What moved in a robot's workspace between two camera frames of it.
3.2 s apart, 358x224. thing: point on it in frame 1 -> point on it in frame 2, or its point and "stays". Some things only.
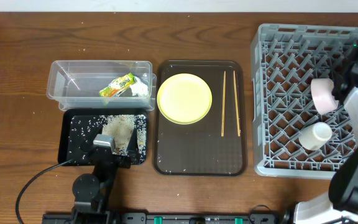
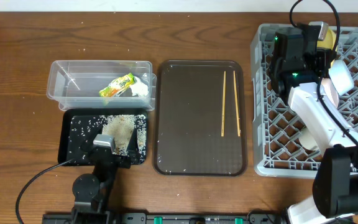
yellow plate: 184,99 -> 329,42
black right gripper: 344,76 -> 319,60
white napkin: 139,88 stays
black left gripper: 114,157 stays
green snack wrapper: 117,86 stays
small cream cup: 314,136 stays
